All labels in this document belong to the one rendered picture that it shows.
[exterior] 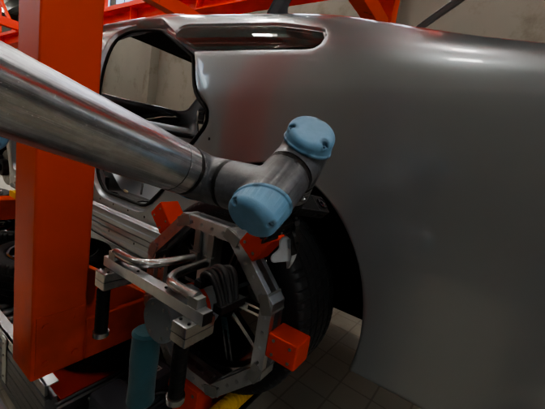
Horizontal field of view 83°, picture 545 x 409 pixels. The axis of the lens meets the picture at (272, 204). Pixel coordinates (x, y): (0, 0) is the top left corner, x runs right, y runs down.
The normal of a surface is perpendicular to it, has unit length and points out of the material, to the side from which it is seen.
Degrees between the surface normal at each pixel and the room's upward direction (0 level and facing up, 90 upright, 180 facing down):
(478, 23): 90
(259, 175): 40
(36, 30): 90
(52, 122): 109
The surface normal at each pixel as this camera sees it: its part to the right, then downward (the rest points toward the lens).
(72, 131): 0.69, 0.53
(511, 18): -0.59, 0.04
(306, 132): 0.19, -0.56
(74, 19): 0.81, 0.22
